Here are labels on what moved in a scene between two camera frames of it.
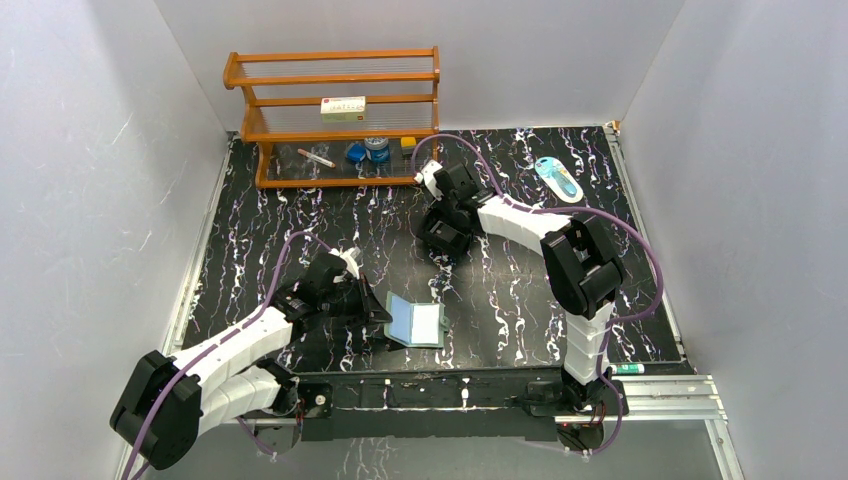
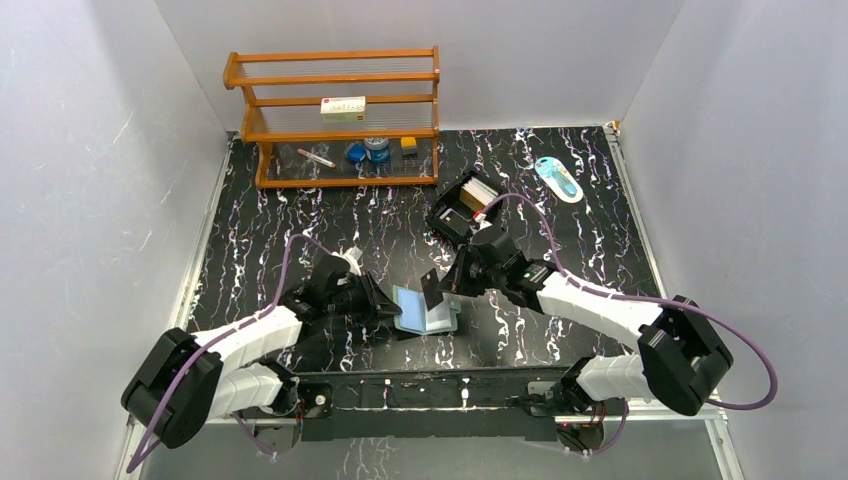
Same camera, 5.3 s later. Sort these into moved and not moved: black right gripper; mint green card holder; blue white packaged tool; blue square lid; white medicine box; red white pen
Moved: mint green card holder; black right gripper
Not moved: white medicine box; blue white packaged tool; red white pen; blue square lid
